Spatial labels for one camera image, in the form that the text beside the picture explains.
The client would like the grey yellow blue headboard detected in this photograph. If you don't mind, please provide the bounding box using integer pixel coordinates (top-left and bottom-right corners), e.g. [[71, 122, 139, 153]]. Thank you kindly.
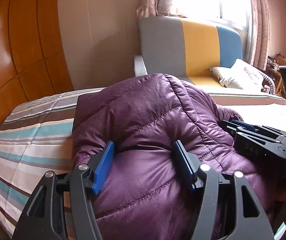
[[134, 16, 243, 86]]

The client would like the striped bed cover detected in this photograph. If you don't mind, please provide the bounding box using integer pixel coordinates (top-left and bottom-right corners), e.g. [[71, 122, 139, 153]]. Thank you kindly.
[[0, 88, 101, 236]]

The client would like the orange wooden wardrobe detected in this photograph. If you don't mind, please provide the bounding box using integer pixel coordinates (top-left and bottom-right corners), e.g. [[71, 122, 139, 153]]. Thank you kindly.
[[0, 0, 73, 125]]

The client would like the white printed pillow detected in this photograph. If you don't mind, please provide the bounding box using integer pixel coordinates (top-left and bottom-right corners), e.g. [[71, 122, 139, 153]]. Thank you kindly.
[[209, 59, 276, 95]]

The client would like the purple quilted down jacket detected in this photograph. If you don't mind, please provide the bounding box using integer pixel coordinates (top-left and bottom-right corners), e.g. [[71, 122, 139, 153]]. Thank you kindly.
[[72, 74, 276, 239]]

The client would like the pink patterned curtain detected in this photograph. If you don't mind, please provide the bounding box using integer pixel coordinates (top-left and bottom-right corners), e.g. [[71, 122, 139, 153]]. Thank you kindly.
[[136, 0, 270, 70]]

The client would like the wooden bedside shelf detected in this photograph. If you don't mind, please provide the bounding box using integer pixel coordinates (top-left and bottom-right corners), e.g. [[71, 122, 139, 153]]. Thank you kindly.
[[265, 52, 286, 98]]

